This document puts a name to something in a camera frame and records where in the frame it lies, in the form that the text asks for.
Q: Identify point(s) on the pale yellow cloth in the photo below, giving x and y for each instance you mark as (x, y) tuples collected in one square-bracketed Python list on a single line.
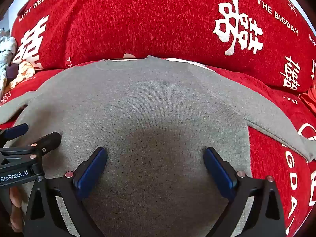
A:
[(23, 72)]

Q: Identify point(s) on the red satin cushion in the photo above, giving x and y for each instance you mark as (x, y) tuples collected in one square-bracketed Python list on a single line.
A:
[(308, 101)]

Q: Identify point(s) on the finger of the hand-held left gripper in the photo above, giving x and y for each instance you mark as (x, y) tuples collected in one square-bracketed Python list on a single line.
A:
[(50, 139), (16, 130)]

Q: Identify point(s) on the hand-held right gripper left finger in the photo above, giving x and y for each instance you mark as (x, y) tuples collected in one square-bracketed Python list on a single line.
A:
[(90, 171)]

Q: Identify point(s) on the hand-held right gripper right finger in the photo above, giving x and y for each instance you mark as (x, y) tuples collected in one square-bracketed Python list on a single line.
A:
[(219, 172)]

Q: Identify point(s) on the white crumpled cloth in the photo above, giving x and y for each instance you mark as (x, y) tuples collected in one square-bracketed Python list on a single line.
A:
[(6, 47)]

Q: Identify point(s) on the red printed sofa cover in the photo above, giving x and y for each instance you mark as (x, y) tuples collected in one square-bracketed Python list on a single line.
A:
[(148, 17)]

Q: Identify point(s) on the person's left hand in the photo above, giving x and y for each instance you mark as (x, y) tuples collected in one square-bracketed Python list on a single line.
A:
[(15, 201)]

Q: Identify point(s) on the grey knit sweater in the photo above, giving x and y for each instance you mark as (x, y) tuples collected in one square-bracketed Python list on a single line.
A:
[(148, 103)]

